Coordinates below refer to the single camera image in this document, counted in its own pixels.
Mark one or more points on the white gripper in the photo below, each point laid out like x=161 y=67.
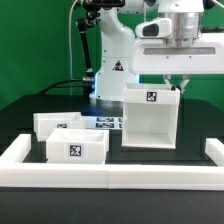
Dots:
x=153 y=57

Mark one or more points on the white marker tag sheet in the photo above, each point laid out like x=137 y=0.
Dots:
x=103 y=122

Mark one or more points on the white drawer cabinet box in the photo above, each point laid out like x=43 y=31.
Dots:
x=150 y=116

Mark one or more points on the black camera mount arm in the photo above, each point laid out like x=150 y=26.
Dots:
x=92 y=8

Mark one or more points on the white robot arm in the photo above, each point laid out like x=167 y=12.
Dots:
x=117 y=27

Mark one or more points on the white drawer tray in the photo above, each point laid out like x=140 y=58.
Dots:
x=77 y=146
x=46 y=123

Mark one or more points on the white U-shaped table fence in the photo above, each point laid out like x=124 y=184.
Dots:
x=15 y=172

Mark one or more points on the white front drawer tray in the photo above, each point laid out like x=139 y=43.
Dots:
x=77 y=146

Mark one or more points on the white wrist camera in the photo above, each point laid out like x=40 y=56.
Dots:
x=157 y=28

